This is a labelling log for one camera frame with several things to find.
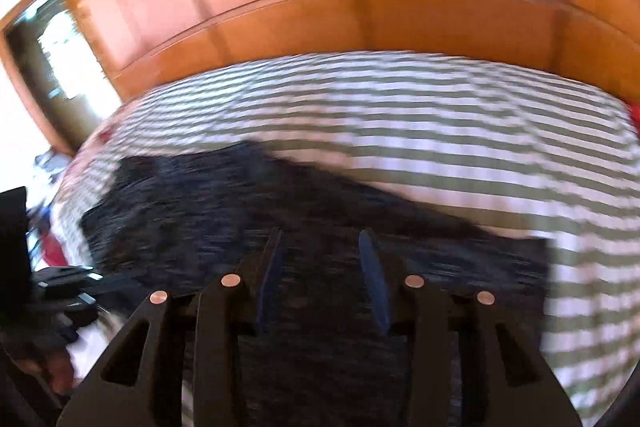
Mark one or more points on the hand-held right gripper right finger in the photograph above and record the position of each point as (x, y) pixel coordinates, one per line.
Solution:
(375, 282)

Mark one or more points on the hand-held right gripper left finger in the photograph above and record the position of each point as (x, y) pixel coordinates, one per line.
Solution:
(267, 287)

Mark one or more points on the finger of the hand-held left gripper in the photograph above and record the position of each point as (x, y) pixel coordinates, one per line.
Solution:
(120, 283)

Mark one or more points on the dark leaf-print pants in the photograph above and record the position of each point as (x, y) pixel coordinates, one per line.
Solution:
(325, 247)

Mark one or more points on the green white checkered blanket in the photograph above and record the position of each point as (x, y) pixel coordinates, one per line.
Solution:
(425, 132)

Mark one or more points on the wooden framed mirror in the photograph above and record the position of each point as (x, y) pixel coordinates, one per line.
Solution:
(55, 57)

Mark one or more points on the red plaid pillow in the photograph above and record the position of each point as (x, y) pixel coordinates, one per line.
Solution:
(635, 114)

